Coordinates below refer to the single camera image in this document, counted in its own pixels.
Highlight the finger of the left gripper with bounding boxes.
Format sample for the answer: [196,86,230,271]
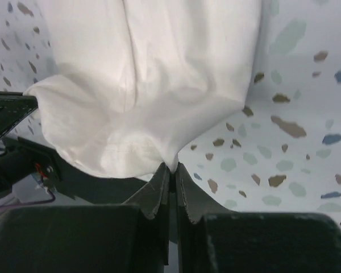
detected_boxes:
[0,92,38,140]

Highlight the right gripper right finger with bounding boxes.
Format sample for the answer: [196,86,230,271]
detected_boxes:
[174,164,341,272]

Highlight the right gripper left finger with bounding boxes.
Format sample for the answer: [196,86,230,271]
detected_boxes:
[0,164,170,272]

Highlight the white t-shirt red print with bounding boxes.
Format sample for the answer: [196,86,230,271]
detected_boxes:
[27,0,262,178]

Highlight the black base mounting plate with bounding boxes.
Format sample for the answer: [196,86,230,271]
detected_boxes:
[0,137,145,204]

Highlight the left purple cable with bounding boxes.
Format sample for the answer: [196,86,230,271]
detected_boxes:
[0,190,57,214]

